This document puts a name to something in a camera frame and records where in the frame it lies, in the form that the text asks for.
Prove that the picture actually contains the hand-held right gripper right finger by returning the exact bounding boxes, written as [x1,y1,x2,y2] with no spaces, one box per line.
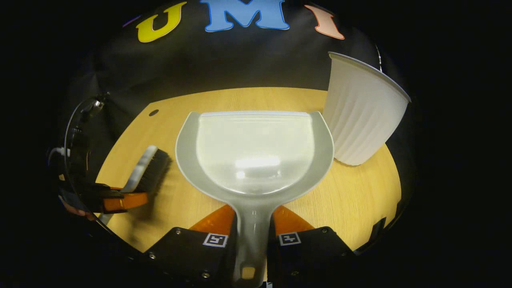
[267,205,356,287]

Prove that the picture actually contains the white ribbed garbage bin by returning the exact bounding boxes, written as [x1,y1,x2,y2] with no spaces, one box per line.
[322,51,412,166]

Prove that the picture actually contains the grey plastic dustpan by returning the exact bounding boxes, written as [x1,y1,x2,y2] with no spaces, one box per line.
[175,111,335,287]

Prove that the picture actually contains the small white broom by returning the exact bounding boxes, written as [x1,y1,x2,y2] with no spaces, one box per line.
[97,145,172,225]

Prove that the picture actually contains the wooden desktop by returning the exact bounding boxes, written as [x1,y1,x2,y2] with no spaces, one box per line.
[95,87,402,253]

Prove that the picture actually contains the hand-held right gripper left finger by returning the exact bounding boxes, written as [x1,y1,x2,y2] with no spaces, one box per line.
[142,205,236,287]

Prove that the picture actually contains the black backdrop cloth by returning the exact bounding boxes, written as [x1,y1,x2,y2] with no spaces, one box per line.
[60,0,400,168]

